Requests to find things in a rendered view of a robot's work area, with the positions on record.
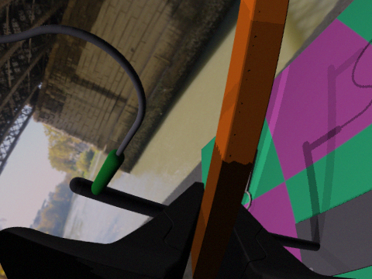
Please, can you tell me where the grey loop with orange handle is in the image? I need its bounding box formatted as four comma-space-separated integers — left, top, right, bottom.
191, 0, 289, 279

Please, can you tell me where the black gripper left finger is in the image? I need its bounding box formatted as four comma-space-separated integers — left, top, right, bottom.
0, 182, 205, 279

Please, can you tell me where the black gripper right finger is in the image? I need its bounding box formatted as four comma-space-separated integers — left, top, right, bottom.
216, 204, 353, 279

